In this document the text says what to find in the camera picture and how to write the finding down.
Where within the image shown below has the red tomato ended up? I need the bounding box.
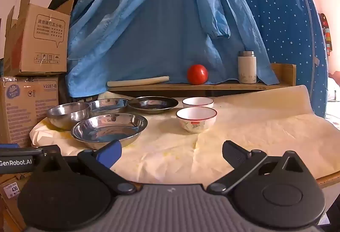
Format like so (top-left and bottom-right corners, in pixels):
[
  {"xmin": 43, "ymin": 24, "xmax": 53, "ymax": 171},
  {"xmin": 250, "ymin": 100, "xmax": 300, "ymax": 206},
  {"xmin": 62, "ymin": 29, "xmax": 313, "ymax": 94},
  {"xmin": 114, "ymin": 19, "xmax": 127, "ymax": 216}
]
[{"xmin": 187, "ymin": 64, "xmax": 209, "ymax": 85}]

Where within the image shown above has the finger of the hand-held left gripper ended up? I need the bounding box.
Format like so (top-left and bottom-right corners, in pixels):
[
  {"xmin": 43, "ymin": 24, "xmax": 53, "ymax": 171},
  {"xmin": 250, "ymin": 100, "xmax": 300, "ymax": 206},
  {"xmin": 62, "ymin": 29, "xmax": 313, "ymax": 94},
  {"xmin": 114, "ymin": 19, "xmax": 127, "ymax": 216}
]
[{"xmin": 0, "ymin": 144, "xmax": 62, "ymax": 158}]

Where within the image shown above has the light blue coat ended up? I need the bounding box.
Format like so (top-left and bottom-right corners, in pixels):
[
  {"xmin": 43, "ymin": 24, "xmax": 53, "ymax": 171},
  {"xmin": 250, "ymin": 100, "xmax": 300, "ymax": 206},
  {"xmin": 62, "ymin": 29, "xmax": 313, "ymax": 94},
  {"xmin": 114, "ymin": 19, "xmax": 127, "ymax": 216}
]
[{"xmin": 65, "ymin": 0, "xmax": 280, "ymax": 99}]

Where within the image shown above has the white stick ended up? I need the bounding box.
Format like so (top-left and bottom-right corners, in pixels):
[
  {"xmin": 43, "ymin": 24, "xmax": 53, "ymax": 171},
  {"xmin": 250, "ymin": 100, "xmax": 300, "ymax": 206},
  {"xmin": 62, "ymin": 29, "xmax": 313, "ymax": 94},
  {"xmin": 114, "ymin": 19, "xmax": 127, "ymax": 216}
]
[{"xmin": 107, "ymin": 76, "xmax": 170, "ymax": 88}]

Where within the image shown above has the deep steel bowl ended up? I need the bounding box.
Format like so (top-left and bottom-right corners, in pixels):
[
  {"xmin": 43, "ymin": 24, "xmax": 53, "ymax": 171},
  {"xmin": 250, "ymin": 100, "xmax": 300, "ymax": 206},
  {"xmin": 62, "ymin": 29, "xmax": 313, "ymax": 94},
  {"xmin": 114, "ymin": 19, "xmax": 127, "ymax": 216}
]
[{"xmin": 46, "ymin": 102, "xmax": 91, "ymax": 131}]

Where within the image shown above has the cream paper table cover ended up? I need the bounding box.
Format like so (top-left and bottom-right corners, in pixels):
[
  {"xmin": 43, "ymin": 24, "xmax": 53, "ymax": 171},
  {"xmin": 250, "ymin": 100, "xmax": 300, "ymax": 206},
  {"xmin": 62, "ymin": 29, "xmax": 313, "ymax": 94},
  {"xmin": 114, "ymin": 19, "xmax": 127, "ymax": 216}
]
[{"xmin": 30, "ymin": 85, "xmax": 340, "ymax": 185}]

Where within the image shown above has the white thermos bottle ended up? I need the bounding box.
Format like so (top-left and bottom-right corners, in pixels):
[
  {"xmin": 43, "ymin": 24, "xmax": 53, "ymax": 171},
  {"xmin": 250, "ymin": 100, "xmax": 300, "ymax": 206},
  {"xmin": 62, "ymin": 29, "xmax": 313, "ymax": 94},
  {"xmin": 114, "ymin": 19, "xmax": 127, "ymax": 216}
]
[{"xmin": 237, "ymin": 51, "xmax": 257, "ymax": 84}]

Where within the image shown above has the colourful patterned cloth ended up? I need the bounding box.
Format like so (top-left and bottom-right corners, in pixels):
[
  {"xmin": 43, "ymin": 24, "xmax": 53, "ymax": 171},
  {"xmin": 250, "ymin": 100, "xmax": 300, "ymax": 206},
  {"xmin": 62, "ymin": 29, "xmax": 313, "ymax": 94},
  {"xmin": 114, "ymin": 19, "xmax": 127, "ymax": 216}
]
[{"xmin": 318, "ymin": 13, "xmax": 333, "ymax": 56}]

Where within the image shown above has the cardboard box with blue logo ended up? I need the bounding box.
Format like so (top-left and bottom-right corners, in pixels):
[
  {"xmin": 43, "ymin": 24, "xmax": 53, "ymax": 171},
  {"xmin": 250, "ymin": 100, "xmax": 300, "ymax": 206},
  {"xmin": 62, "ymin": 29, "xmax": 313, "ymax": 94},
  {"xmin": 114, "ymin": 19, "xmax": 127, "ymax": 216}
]
[{"xmin": 0, "ymin": 76, "xmax": 60, "ymax": 148}]

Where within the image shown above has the blue dotted cloth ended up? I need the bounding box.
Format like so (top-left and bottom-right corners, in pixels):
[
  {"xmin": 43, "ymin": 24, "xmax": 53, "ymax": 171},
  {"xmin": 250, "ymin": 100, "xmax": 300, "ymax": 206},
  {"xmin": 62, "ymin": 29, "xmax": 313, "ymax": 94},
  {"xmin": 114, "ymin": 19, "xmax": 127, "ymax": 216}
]
[{"xmin": 215, "ymin": 0, "xmax": 329, "ymax": 119}]

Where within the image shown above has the cardboard box with white label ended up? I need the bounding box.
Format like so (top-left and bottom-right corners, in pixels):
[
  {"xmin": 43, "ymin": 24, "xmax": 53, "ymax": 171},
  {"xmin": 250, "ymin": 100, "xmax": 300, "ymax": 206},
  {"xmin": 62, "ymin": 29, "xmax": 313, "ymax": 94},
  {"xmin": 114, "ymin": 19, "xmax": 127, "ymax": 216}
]
[{"xmin": 0, "ymin": 173, "xmax": 30, "ymax": 225}]

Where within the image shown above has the medium shallow steel bowl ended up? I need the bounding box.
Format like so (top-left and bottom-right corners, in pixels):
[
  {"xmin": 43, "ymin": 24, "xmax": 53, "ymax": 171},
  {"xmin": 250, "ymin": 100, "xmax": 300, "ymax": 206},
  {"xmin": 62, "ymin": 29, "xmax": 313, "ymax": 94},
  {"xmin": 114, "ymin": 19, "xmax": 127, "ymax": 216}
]
[{"xmin": 89, "ymin": 98, "xmax": 130, "ymax": 116}]

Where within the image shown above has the plain white red-rimmed bowl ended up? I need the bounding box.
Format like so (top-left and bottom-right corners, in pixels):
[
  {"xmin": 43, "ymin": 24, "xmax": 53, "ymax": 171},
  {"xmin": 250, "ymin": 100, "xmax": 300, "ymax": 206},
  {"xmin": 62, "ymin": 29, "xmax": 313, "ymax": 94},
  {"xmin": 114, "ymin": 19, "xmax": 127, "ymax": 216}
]
[{"xmin": 182, "ymin": 97, "xmax": 214, "ymax": 110}]

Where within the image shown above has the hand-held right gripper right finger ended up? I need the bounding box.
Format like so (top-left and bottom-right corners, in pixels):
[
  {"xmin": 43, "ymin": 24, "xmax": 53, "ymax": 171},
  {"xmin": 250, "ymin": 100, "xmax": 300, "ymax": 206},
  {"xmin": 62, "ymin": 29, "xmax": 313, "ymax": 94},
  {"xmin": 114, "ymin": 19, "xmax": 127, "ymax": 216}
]
[{"xmin": 207, "ymin": 140, "xmax": 315, "ymax": 194}]

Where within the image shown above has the wooden shelf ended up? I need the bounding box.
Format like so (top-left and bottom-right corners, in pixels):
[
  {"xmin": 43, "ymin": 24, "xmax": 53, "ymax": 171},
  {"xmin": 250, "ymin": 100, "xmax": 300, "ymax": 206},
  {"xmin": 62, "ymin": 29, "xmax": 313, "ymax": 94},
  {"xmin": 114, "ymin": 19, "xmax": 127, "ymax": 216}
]
[{"xmin": 108, "ymin": 63, "xmax": 297, "ymax": 98}]

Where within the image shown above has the large shallow steel bowl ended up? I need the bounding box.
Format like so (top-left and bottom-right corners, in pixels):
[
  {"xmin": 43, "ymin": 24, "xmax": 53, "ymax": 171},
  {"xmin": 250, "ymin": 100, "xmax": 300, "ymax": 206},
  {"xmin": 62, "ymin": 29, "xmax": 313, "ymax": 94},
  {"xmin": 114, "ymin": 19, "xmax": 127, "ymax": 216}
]
[{"xmin": 71, "ymin": 113, "xmax": 148, "ymax": 150}]

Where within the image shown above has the open brown cardboard box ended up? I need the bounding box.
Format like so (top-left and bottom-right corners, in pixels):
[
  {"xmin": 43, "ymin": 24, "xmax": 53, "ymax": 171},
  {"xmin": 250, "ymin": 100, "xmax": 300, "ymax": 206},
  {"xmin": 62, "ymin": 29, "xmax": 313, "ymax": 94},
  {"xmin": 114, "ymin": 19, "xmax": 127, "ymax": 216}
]
[{"xmin": 4, "ymin": 0, "xmax": 75, "ymax": 77}]

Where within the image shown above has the floral white red-rimmed bowl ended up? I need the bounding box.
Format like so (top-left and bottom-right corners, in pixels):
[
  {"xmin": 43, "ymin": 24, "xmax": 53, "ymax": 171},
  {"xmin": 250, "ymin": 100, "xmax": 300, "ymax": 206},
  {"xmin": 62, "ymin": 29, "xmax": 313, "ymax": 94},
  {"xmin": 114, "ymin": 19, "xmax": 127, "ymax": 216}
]
[{"xmin": 176, "ymin": 107, "xmax": 218, "ymax": 134}]

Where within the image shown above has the steel plate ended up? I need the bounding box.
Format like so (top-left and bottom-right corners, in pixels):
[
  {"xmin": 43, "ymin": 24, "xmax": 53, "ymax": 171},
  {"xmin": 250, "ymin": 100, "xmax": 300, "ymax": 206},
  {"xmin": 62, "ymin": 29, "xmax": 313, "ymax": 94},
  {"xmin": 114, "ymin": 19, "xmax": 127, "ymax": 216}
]
[{"xmin": 127, "ymin": 96, "xmax": 179, "ymax": 115}]

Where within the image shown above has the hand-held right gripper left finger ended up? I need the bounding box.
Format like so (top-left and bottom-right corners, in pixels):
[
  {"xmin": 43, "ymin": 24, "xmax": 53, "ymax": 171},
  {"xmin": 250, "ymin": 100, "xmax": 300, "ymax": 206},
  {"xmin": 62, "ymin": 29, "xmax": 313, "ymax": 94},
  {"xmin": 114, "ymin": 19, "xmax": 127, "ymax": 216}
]
[{"xmin": 33, "ymin": 140, "xmax": 137, "ymax": 194}]

